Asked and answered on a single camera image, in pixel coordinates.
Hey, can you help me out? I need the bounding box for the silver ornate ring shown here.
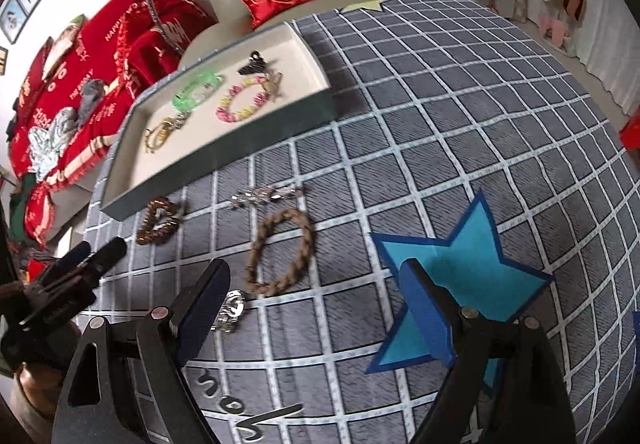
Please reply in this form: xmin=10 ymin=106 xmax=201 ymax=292
xmin=211 ymin=289 xmax=248 ymax=334

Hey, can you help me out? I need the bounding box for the tan braided hair tie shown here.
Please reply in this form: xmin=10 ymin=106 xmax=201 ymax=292
xmin=243 ymin=206 xmax=317 ymax=298

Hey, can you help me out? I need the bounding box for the brown spiral hair tie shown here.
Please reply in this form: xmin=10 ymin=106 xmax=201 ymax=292
xmin=135 ymin=196 xmax=185 ymax=246

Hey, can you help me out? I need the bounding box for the silver rhinestone hair clip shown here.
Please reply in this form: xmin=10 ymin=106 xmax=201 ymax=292
xmin=230 ymin=184 xmax=304 ymax=210

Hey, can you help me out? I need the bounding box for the yellow flower hair tie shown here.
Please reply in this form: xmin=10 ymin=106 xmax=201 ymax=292
xmin=143 ymin=111 xmax=193 ymax=155

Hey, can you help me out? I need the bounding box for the green translucent bangle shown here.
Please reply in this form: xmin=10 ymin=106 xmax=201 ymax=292
xmin=171 ymin=70 xmax=224 ymax=114

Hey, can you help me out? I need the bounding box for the pink yellow beaded bracelet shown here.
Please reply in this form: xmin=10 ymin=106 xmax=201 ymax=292
xmin=214 ymin=74 xmax=271 ymax=125

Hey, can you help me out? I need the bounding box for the gold bunny hair clip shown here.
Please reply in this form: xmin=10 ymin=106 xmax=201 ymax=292
xmin=262 ymin=71 xmax=283 ymax=100

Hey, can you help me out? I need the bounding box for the black claw hair clip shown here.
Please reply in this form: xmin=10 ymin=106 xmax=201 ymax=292
xmin=238 ymin=51 xmax=268 ymax=76

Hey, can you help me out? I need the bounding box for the green jewelry tray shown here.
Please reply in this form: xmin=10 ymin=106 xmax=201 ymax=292
xmin=100 ymin=22 xmax=337 ymax=221

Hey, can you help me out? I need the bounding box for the red wedding blanket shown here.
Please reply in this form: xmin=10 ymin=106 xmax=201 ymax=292
xmin=1 ymin=0 xmax=215 ymax=246

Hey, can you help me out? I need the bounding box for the grey grid tablecloth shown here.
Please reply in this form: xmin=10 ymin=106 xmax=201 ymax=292
xmin=93 ymin=0 xmax=639 ymax=443

